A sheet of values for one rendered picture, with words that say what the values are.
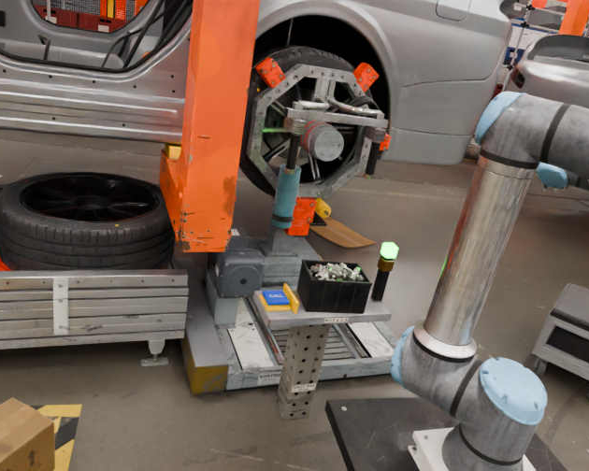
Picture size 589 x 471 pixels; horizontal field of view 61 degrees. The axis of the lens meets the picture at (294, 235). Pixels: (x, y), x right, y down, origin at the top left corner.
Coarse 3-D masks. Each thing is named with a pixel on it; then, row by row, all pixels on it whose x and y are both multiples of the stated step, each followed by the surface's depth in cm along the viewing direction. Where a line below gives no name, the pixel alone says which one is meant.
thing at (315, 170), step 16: (336, 96) 235; (272, 128) 212; (336, 128) 222; (352, 128) 225; (288, 144) 217; (352, 144) 227; (320, 160) 243; (336, 160) 234; (304, 176) 234; (320, 176) 231
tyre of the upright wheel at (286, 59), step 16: (288, 48) 212; (304, 48) 210; (256, 64) 207; (288, 64) 201; (320, 64) 205; (336, 64) 207; (256, 80) 199; (368, 96) 218; (240, 160) 211; (256, 176) 216; (272, 192) 222
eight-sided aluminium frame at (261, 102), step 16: (304, 64) 198; (288, 80) 195; (352, 80) 203; (256, 96) 199; (272, 96) 195; (352, 96) 211; (256, 112) 196; (256, 128) 199; (256, 144) 202; (368, 144) 219; (256, 160) 204; (352, 160) 225; (272, 176) 210; (336, 176) 225; (352, 176) 223; (304, 192) 218; (320, 192) 221
